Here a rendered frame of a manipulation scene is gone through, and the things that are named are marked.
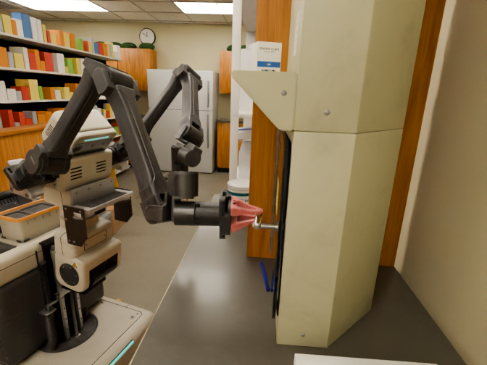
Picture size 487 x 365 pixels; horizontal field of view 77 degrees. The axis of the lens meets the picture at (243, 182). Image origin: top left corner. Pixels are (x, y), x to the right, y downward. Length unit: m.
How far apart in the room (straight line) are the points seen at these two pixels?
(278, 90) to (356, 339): 0.58
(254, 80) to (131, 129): 0.39
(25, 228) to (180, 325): 1.01
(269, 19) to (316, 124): 0.45
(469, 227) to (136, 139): 0.82
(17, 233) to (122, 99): 0.96
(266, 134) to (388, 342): 0.61
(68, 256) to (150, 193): 0.76
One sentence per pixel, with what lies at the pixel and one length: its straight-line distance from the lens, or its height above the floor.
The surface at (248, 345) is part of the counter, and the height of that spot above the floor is 0.94.
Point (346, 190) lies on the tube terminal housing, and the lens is 0.60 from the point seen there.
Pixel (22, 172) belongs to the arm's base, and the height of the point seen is 1.20.
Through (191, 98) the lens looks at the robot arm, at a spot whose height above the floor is 1.45.
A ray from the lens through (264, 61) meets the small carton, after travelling 0.65.
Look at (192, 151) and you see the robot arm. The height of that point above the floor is 1.29.
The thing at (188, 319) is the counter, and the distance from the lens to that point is 0.83.
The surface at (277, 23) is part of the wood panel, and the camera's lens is 0.95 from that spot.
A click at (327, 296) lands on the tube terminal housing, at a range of 0.70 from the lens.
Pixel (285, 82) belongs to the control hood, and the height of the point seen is 1.49.
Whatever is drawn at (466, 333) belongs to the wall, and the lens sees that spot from 0.93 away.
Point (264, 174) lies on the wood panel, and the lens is 0.96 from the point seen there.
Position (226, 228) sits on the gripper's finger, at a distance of 0.70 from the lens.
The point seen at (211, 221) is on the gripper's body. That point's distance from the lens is 0.71.
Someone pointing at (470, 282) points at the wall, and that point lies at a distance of 0.89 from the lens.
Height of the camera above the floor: 1.47
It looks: 16 degrees down
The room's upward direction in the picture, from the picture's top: 2 degrees clockwise
